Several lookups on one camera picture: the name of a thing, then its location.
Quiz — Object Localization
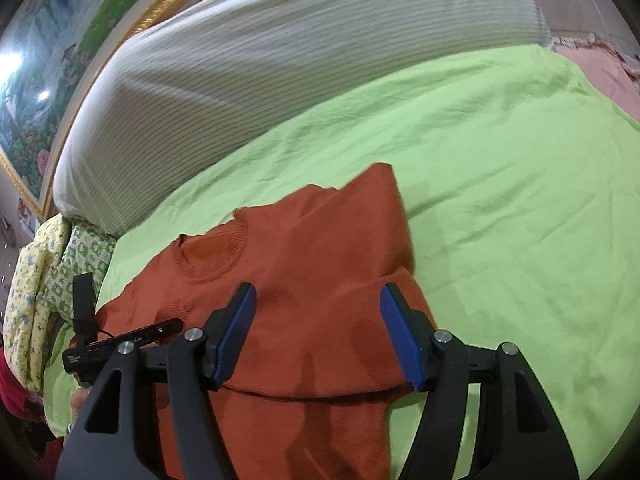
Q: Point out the orange knit sweater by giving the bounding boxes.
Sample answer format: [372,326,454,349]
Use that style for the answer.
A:
[96,163,426,479]

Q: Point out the left hand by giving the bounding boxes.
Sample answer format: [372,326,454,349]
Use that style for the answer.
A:
[70,387,92,428]

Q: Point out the red garment sleeve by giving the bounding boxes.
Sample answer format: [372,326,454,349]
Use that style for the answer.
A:
[0,351,44,422]

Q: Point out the yellow patterned quilt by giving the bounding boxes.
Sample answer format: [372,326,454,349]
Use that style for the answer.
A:
[3,214,70,392]

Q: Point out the green white checkered pillow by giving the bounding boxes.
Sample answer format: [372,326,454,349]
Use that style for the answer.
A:
[38,221,116,324]

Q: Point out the light green bed sheet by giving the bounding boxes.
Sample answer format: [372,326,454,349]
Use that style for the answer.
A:
[41,43,640,480]

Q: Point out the pink blanket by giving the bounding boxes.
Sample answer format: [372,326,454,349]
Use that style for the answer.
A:
[553,32,639,120]

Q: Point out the gold framed landscape painting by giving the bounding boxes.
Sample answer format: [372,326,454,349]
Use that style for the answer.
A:
[1,0,186,218]

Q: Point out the black camera box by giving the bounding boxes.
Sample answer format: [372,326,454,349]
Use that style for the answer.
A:
[73,272,99,346]

